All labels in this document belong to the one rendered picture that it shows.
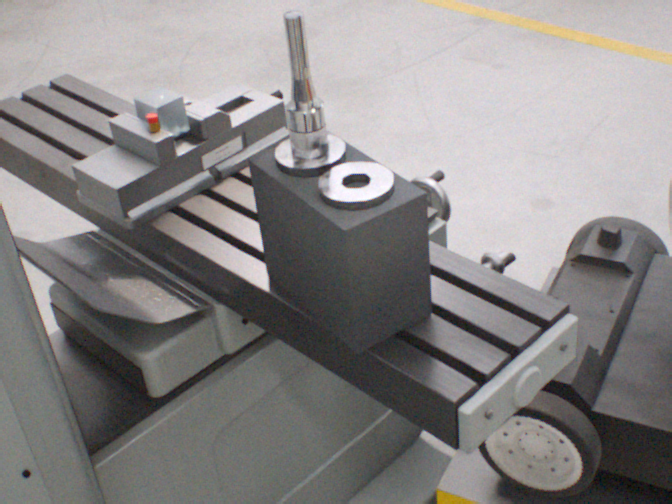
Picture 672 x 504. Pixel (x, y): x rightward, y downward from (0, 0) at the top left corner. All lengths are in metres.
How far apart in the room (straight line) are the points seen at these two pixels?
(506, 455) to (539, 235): 1.39
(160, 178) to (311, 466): 0.64
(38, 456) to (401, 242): 0.53
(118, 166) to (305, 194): 0.46
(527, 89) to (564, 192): 0.75
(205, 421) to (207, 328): 0.16
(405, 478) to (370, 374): 0.80
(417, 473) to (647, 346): 0.55
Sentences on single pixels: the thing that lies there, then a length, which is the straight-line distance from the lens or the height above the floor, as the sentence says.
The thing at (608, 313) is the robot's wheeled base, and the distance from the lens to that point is 1.75.
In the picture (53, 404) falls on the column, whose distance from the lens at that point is 1.27.
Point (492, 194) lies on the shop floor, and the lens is 3.16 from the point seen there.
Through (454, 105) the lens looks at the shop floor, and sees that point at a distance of 3.71.
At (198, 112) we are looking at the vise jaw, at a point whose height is 1.03.
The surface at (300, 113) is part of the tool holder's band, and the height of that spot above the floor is 1.18.
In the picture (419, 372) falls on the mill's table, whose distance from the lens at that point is 1.14.
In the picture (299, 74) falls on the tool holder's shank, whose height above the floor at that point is 1.23.
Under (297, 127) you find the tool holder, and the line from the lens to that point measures 1.15.
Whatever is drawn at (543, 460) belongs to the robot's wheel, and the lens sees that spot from 1.65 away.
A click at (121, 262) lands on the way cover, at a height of 0.85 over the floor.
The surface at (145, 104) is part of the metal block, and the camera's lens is 1.51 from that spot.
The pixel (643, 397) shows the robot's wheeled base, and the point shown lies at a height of 0.57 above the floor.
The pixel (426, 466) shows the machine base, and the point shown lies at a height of 0.20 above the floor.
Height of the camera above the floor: 1.70
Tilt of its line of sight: 35 degrees down
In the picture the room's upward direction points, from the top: 6 degrees counter-clockwise
